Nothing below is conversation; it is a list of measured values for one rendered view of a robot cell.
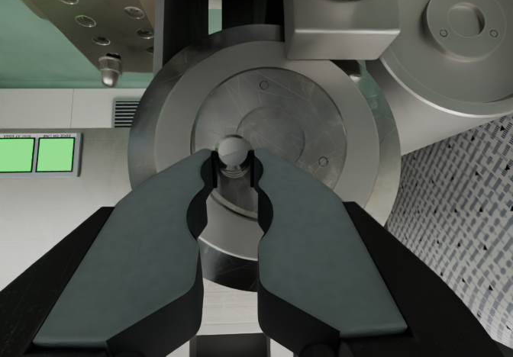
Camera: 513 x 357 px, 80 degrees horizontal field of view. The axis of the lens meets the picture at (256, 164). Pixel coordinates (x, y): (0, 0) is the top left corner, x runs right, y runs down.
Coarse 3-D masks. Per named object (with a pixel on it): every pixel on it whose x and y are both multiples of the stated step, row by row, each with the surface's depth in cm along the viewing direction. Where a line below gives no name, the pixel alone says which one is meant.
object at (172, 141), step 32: (224, 64) 16; (256, 64) 16; (288, 64) 16; (320, 64) 16; (192, 96) 16; (352, 96) 16; (160, 128) 15; (352, 128) 16; (160, 160) 15; (352, 160) 16; (352, 192) 15; (224, 224) 15; (256, 224) 15; (256, 256) 15
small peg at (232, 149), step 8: (232, 136) 12; (240, 136) 12; (216, 144) 12; (224, 144) 12; (232, 144) 12; (240, 144) 12; (248, 144) 12; (216, 152) 12; (224, 152) 12; (232, 152) 12; (240, 152) 12; (248, 152) 12; (216, 160) 12; (224, 160) 11; (232, 160) 11; (240, 160) 11; (248, 160) 12; (224, 168) 12; (232, 168) 12; (240, 168) 12; (248, 168) 14; (232, 176) 13; (240, 176) 14
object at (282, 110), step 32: (224, 96) 15; (256, 96) 15; (288, 96) 15; (320, 96) 15; (192, 128) 15; (224, 128) 15; (256, 128) 15; (288, 128) 15; (320, 128) 15; (288, 160) 15; (320, 160) 15; (224, 192) 14; (256, 192) 14
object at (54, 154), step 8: (40, 144) 48; (48, 144) 48; (56, 144) 48; (64, 144) 48; (72, 144) 48; (40, 152) 47; (48, 152) 48; (56, 152) 48; (64, 152) 48; (72, 152) 48; (40, 160) 47; (48, 160) 47; (56, 160) 47; (64, 160) 47; (40, 168) 47; (48, 168) 47; (56, 168) 47; (64, 168) 47
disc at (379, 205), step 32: (224, 32) 18; (256, 32) 18; (192, 64) 17; (352, 64) 18; (160, 96) 17; (384, 96) 18; (384, 128) 17; (128, 160) 16; (384, 160) 17; (384, 192) 16; (224, 256) 16; (256, 288) 15
